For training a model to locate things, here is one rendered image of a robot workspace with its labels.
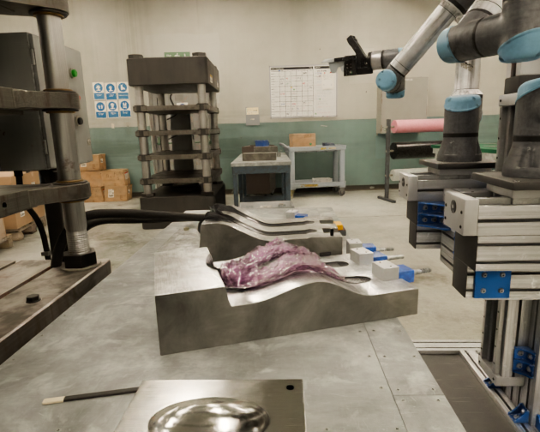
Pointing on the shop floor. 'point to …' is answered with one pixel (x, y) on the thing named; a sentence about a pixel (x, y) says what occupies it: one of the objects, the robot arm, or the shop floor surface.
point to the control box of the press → (23, 66)
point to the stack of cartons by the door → (105, 181)
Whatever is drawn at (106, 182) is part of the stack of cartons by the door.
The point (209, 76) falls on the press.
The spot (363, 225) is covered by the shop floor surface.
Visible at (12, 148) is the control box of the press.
